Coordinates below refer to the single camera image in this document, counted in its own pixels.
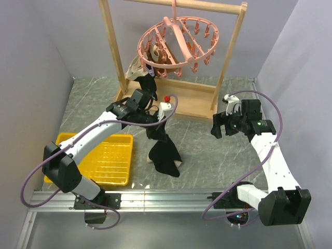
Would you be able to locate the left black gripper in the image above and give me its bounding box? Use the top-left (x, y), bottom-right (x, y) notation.
top-left (135, 109), bottom-right (169, 142)

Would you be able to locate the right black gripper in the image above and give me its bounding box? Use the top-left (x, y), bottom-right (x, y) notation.
top-left (210, 106), bottom-right (247, 139)

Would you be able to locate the black underwear beige waistband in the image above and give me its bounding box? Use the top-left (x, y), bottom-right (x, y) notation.
top-left (146, 122), bottom-right (183, 177)

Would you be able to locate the pink round clip hanger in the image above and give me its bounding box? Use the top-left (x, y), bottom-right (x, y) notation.
top-left (137, 1), bottom-right (219, 78)

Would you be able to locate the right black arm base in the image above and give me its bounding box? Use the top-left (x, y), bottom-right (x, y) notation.
top-left (213, 190), bottom-right (258, 228)

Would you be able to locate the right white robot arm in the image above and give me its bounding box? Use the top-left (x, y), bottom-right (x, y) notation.
top-left (211, 94), bottom-right (311, 226)

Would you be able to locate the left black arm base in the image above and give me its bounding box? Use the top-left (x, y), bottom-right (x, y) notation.
top-left (73, 190), bottom-right (121, 230)

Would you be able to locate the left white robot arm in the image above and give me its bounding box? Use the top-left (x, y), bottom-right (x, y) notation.
top-left (42, 89), bottom-right (165, 209)

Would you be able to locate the beige underwear on hanger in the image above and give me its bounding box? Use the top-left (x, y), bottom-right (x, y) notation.
top-left (125, 56), bottom-right (145, 80)

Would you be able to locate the brown underwear on hanger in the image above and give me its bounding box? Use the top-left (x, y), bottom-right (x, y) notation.
top-left (146, 43), bottom-right (178, 77)

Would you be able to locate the wooden hanging rack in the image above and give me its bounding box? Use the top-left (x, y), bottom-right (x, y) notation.
top-left (98, 0), bottom-right (248, 119)

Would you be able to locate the yellow plastic tray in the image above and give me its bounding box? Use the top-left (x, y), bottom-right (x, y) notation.
top-left (43, 132), bottom-right (134, 187)

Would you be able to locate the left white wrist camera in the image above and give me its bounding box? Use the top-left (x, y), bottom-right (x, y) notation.
top-left (158, 96), bottom-right (174, 121)

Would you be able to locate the aluminium mounting rail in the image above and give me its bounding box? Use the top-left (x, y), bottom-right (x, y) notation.
top-left (15, 188), bottom-right (312, 249)

